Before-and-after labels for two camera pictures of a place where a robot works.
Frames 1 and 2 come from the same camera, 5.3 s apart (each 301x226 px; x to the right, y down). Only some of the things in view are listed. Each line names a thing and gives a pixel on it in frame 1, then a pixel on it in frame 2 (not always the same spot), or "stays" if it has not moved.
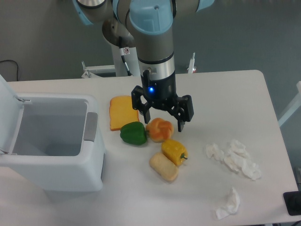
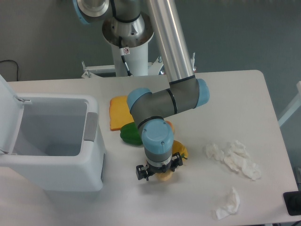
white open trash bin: x=54 y=141 stays
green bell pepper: x=133 y=133 stays
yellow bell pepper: x=175 y=150 stays
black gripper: x=160 y=92 to x=142 y=172
